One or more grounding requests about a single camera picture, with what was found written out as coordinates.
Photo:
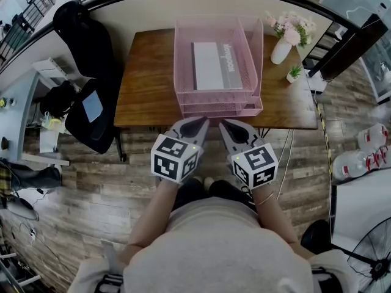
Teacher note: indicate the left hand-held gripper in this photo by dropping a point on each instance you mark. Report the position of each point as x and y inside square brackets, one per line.
[168, 163]

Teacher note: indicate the person's grey shirt torso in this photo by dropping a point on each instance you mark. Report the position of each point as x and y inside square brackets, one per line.
[220, 249]

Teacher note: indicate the yellow green item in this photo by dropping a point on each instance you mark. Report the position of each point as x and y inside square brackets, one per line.
[52, 122]

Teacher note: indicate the pink letter tray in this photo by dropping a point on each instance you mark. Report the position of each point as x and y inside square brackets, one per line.
[183, 72]

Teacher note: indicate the blue pad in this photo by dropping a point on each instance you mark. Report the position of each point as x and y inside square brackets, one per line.
[92, 106]

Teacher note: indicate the yellow green desk plant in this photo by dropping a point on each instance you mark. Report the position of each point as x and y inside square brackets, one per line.
[3, 102]

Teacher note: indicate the white power strip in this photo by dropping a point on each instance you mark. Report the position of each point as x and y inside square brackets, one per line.
[33, 232]

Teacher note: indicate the grey metal balustrade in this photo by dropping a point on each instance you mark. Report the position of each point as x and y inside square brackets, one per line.
[30, 8]

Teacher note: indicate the glass display cabinet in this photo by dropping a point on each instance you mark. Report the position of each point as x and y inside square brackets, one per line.
[378, 72]

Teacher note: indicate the wooden table with metal legs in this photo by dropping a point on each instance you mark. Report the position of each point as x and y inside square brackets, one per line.
[146, 87]

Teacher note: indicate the yellow black striped floor tape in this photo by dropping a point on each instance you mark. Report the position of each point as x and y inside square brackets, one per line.
[325, 139]

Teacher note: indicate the small white side table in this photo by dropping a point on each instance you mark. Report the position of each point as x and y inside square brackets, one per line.
[48, 139]

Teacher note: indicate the person's right forearm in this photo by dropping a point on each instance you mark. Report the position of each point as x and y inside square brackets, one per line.
[272, 221]

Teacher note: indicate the white vase with pink flowers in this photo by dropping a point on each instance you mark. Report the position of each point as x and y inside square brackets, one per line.
[281, 53]

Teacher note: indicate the white metal frame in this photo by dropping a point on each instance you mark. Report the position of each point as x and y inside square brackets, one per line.
[21, 281]

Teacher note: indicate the black standing fan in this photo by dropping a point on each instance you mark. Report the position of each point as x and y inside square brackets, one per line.
[378, 267]

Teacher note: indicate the grey plastic seat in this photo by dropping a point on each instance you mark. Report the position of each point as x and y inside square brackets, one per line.
[21, 209]

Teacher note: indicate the dark brown post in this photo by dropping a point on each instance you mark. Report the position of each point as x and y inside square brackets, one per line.
[354, 47]

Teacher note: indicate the black backpack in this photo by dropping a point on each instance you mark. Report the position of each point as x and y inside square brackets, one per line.
[58, 99]

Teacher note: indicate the person's left forearm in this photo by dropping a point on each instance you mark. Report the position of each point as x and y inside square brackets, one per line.
[152, 215]

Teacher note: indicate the light blue desk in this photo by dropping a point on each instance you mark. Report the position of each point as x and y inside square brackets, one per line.
[18, 117]

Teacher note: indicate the black office chair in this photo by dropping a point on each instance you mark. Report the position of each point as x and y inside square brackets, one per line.
[85, 41]

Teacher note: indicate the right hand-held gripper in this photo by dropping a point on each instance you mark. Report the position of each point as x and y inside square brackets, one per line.
[256, 166]

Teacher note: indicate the person's legs in black trousers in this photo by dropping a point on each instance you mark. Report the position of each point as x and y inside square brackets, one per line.
[226, 191]

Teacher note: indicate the large clear water bottle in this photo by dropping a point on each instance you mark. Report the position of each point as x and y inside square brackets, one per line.
[349, 165]
[378, 159]
[372, 136]

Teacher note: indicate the small potted green plant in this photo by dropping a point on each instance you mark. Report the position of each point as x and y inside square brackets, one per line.
[293, 77]

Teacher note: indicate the grey and white notebook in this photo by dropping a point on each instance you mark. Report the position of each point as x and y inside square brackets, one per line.
[207, 69]

